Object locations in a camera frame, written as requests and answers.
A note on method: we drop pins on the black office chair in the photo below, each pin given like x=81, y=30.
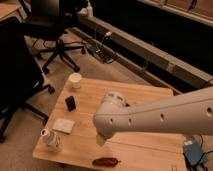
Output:
x=20, y=76
x=48, y=20

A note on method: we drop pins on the black office chair left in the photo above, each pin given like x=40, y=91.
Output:
x=20, y=76

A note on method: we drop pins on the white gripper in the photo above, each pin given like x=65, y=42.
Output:
x=100, y=140

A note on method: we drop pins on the black office chair rear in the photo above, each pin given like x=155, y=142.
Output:
x=48, y=20

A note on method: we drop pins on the small black box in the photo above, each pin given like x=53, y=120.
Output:
x=70, y=102

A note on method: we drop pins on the red chili pepper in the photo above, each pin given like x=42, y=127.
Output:
x=108, y=162

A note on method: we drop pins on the white paper cup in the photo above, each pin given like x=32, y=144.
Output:
x=75, y=79

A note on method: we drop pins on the power strip with cables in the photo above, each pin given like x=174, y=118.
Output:
x=97, y=50

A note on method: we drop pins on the white spray bottle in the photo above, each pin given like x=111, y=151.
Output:
x=89, y=9

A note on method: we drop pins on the wooden desk corner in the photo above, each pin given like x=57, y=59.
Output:
x=8, y=9

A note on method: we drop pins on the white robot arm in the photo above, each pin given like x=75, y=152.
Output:
x=188, y=113

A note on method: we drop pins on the blue device on floor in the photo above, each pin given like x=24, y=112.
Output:
x=193, y=152

